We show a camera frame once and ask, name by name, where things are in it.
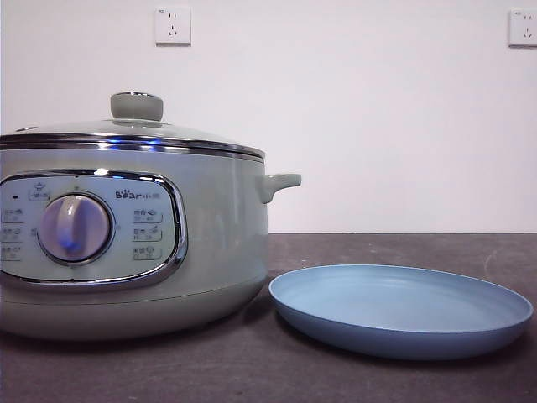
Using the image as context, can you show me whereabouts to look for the white wall socket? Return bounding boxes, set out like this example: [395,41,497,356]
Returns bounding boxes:
[508,8,537,49]
[154,5,193,47]

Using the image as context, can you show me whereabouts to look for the blue round plate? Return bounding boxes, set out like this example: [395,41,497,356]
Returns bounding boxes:
[268,263,535,362]

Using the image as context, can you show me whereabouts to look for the pale green electric steamer pot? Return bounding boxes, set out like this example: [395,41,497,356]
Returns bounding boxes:
[0,133,303,342]

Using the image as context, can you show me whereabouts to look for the glass lid with green knob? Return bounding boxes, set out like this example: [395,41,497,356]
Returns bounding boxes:
[0,91,267,161]

